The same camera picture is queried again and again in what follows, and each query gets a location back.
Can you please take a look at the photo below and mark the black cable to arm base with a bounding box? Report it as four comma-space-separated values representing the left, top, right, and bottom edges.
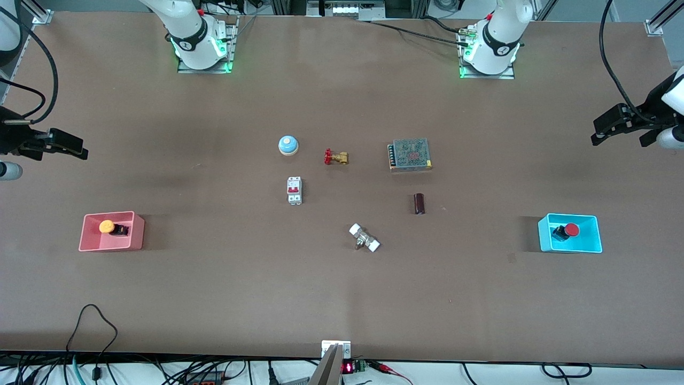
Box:
363, 19, 471, 46

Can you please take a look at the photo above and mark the pink plastic box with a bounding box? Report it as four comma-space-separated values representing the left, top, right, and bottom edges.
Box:
79, 211, 145, 252

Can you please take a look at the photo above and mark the aluminium frame profile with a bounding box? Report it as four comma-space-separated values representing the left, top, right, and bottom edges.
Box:
645, 0, 684, 37
11, 0, 54, 75

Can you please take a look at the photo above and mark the red clip lead wire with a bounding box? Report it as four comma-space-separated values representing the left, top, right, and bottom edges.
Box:
369, 361, 413, 385

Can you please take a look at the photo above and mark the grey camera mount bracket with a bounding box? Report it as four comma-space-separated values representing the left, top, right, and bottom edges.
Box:
307, 340, 352, 385

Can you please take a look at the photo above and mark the black looped cable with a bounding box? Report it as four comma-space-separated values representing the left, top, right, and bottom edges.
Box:
65, 304, 119, 371

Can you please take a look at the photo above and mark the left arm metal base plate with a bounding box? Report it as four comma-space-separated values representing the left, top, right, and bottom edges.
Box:
458, 27, 517, 80

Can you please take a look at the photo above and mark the cyan plastic box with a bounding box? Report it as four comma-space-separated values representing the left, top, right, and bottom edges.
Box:
538, 213, 603, 253

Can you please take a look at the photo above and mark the silver fitting with white caps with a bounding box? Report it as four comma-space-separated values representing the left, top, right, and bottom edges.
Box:
349, 224, 381, 253

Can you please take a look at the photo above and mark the black coiled table edge cable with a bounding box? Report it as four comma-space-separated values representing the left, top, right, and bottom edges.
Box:
541, 362, 593, 380

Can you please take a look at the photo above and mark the red push button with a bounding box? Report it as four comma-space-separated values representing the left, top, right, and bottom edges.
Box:
552, 223, 581, 242

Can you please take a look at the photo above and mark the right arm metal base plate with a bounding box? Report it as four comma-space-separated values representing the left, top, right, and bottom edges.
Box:
177, 15, 238, 74

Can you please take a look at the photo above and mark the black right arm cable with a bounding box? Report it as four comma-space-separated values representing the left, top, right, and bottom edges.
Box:
0, 4, 58, 127

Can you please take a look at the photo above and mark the yellow push button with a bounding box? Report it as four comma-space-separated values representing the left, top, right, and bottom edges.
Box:
99, 220, 130, 237

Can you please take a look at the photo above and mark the metal mesh power supply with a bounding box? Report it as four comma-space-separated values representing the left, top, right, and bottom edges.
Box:
388, 138, 432, 172

